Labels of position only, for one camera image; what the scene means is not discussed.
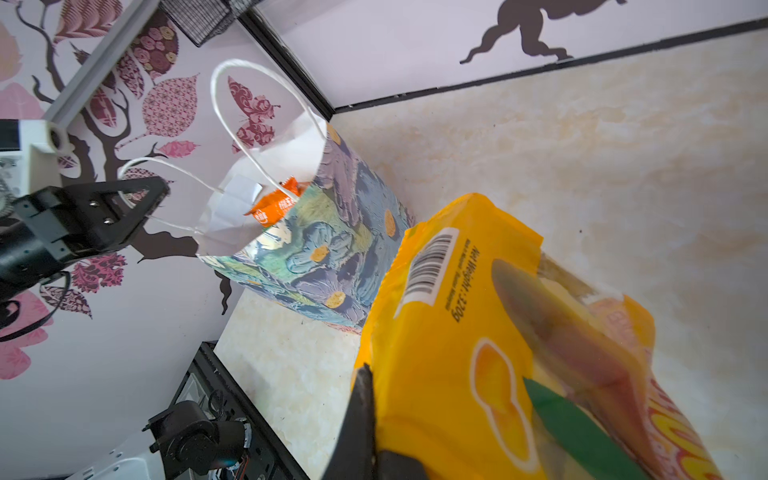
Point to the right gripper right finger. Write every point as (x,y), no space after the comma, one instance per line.
(393,466)

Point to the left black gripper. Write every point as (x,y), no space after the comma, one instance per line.
(59,226)

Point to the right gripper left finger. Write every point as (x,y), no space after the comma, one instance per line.
(354,454)

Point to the yellow corn snack bag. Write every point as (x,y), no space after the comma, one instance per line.
(490,361)

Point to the orange snack bag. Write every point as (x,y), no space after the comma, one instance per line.
(272,207)

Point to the patterned paper bag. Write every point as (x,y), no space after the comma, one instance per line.
(327,257)

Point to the left aluminium rail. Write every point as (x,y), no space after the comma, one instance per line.
(77,93)

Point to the black base frame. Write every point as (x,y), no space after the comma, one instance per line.
(208,383)

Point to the black wire basket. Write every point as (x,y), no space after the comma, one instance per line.
(201,20)

